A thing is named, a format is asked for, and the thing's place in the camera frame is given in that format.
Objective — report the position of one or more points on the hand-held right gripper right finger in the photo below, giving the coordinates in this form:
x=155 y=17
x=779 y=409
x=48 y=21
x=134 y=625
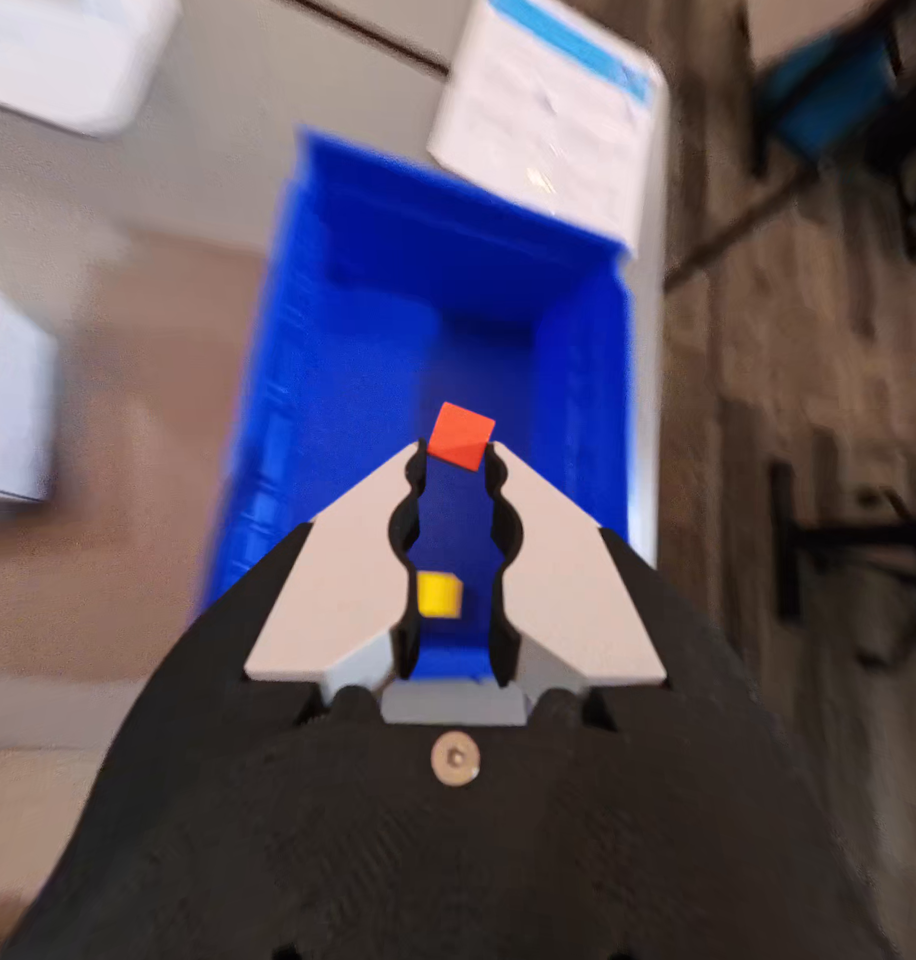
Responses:
x=578 y=600

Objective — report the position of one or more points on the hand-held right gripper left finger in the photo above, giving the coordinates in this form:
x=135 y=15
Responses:
x=330 y=600

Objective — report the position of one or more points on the yellow wooden block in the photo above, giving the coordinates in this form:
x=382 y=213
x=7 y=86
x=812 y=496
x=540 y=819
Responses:
x=437 y=596

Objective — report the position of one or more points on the red wooden block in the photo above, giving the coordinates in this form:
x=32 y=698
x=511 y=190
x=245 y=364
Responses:
x=461 y=435

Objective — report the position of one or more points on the blue plastic bin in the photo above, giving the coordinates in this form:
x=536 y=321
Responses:
x=353 y=337

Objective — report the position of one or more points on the white cardboard mailer box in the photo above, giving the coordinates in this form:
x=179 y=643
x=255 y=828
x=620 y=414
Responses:
x=15 y=390

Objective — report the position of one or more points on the white and blue leaflet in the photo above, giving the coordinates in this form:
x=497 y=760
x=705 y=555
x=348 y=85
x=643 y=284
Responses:
x=548 y=112

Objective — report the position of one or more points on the blue blurred object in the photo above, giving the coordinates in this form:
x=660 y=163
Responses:
x=825 y=97

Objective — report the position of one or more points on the white document stand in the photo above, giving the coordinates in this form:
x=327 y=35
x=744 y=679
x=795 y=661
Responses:
x=52 y=52

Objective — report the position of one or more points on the black metal frame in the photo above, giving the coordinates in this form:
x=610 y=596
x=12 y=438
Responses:
x=840 y=536

